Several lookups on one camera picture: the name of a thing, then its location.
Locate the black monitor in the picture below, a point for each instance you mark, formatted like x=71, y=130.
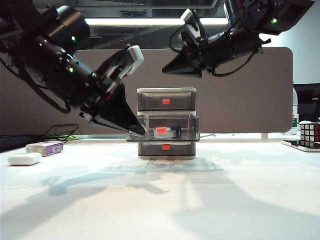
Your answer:
x=307, y=105

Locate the brown desk partition panel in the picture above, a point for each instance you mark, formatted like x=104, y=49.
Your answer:
x=237, y=100

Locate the clear bottle green label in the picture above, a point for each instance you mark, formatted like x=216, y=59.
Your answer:
x=295, y=122

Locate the white framed dark tray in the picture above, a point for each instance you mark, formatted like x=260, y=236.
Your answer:
x=300, y=147

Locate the tissue pack purple print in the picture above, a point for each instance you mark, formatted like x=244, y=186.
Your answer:
x=42, y=148

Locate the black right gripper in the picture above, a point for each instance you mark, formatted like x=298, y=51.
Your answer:
x=201, y=52

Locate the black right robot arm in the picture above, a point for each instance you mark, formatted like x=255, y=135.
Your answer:
x=287, y=15

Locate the transparent tape roll blue cutter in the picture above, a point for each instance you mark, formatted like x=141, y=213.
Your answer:
x=173, y=135

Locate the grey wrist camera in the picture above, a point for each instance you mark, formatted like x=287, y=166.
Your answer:
x=187, y=16
x=133, y=58

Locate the white earbuds case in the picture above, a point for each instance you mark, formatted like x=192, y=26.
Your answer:
x=23, y=159

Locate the white plastic drawer cabinet frame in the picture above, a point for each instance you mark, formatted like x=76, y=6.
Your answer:
x=166, y=89

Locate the black Rubik's cube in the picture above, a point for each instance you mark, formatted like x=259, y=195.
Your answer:
x=310, y=133

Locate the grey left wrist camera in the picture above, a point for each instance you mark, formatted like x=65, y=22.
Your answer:
x=133, y=58

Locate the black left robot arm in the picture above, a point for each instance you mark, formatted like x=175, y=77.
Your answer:
x=50, y=50

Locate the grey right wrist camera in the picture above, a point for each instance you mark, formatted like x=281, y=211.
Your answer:
x=187, y=16

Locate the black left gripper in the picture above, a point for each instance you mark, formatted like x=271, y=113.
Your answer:
x=102, y=85

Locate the long ceiling light strip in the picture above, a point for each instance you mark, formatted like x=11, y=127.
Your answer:
x=125, y=21

